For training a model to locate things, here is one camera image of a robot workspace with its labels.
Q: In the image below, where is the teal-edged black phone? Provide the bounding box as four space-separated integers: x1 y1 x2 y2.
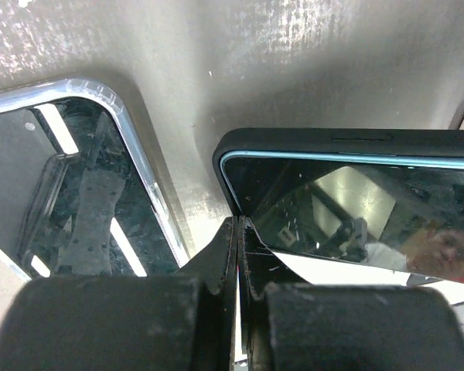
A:
218 150 464 283

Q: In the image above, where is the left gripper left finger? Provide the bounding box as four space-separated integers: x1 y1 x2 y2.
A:
0 217 237 370

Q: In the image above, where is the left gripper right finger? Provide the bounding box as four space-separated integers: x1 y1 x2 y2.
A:
237 216 464 370

